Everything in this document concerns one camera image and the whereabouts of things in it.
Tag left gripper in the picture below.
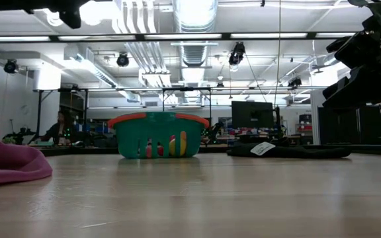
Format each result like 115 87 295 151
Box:
0 0 92 30

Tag black partition panels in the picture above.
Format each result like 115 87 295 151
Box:
317 99 381 145

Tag black ceiling spotlight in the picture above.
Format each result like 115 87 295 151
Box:
3 58 19 74
288 76 303 89
228 42 246 65
116 52 130 67

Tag black computer monitor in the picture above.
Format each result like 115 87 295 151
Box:
231 100 275 129

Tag pink cloth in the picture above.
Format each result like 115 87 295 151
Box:
0 114 54 186

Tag overhead LED light bar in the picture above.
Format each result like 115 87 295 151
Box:
0 31 357 42

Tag black cloth with white tag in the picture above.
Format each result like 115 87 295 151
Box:
226 141 353 159

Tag teal plastic basket orange handles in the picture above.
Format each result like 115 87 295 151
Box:
107 111 210 159

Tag silver ventilation duct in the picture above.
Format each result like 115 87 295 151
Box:
172 0 218 104

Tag person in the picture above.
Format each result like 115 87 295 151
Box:
40 110 77 146

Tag black aluminium table frame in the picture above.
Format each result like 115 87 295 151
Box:
38 143 381 157

